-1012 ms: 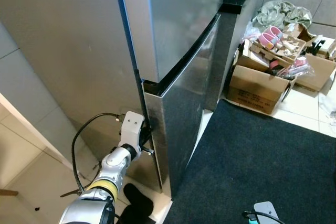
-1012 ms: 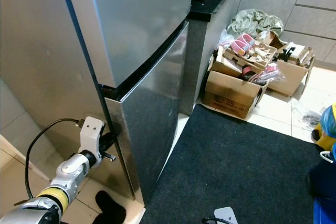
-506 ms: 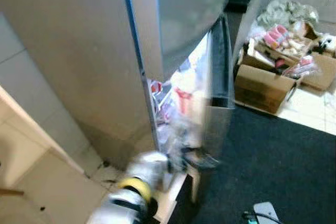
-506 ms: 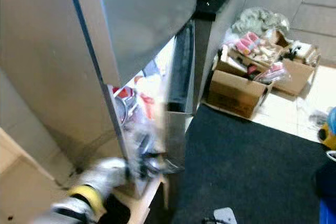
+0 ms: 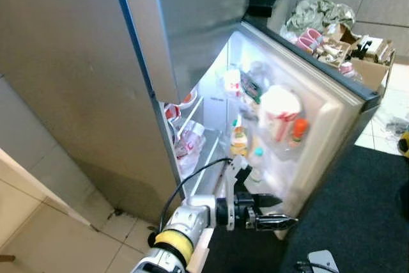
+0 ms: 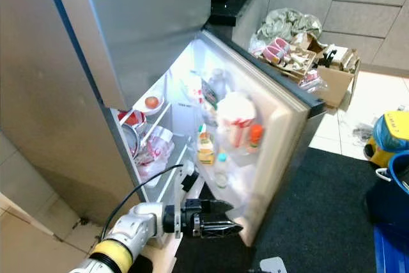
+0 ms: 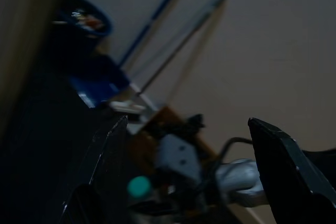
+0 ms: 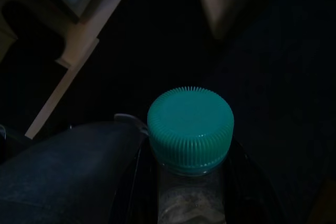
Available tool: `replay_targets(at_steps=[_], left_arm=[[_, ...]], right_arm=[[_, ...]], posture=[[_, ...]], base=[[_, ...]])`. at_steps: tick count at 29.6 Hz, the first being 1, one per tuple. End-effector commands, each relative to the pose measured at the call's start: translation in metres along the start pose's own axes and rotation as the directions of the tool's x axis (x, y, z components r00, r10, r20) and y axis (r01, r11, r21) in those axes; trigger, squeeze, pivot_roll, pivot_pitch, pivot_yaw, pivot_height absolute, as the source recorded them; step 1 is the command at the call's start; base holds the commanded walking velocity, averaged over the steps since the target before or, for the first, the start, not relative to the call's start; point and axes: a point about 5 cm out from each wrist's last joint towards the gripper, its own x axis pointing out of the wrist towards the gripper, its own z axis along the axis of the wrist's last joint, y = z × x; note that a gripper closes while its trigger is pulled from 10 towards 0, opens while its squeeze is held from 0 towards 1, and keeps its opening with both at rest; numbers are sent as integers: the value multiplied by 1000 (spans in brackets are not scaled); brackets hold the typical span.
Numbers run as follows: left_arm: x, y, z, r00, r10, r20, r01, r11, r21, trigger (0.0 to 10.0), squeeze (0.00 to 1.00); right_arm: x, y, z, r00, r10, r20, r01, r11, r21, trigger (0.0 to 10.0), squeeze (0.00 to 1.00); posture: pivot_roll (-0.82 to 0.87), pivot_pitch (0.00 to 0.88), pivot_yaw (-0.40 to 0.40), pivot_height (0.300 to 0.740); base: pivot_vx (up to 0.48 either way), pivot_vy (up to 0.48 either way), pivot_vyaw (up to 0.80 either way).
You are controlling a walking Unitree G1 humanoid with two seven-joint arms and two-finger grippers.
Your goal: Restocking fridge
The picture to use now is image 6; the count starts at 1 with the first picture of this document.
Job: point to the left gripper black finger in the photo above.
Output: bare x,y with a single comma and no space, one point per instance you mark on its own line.
212,206
220,229

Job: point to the small teal-capped water bottle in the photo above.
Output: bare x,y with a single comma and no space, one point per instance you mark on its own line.
222,174

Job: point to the grey two-door fridge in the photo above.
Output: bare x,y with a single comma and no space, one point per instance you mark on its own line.
38,62

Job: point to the Peel Fresh juice carton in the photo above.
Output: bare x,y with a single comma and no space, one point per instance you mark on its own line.
206,148

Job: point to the white KFC plastic bag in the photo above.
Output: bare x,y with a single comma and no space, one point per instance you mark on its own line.
156,151

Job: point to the orange capped bottle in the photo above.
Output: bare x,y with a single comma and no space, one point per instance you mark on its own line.
255,133

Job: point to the black floor carpet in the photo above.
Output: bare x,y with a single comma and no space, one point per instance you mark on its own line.
307,222

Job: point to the steel pot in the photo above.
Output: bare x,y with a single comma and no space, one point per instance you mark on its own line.
133,142

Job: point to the large white KFC bucket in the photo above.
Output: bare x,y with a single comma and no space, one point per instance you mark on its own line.
236,116

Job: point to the red lidded container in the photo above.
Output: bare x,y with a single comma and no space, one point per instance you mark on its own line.
132,118

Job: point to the red tomato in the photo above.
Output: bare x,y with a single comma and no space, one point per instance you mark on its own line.
153,102

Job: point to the white-capped clear bottle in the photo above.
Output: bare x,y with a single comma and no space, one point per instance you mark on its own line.
218,76

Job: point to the clear plastic bag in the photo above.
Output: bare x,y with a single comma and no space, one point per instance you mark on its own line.
358,133

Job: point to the dark blue bucket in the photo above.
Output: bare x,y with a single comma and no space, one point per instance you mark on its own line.
386,202

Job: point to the pink and white packet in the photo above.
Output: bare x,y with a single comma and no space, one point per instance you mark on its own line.
277,49

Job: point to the blue plastic crate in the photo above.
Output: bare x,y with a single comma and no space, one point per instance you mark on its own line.
393,254

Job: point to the blue plastic bag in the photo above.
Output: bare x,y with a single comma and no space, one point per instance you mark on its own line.
390,137

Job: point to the crumpled grey-green plastic bag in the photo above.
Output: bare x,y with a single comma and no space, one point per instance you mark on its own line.
287,23

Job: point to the grey kitchen cabinets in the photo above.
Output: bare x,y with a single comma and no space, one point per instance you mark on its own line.
358,17

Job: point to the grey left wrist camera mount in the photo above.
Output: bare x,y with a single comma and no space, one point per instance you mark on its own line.
189,169

